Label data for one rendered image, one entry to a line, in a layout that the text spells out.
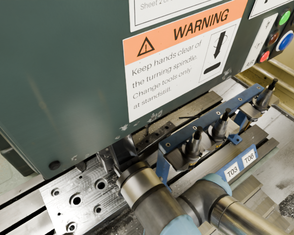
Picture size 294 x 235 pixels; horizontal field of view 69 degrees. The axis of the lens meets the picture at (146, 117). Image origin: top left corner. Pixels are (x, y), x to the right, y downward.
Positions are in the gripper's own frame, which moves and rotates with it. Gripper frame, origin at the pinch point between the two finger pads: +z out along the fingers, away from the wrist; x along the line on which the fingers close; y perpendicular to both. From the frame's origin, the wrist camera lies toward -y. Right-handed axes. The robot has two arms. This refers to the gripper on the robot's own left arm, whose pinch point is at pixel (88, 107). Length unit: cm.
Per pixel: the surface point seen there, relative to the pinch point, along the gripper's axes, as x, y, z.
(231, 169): 44, 44, -25
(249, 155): 55, 44, -25
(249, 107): 50, 17, -16
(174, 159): 15.4, 17.3, -16.3
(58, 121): -8.1, -24.0, -21.1
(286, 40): 28.4, -19.6, -22.2
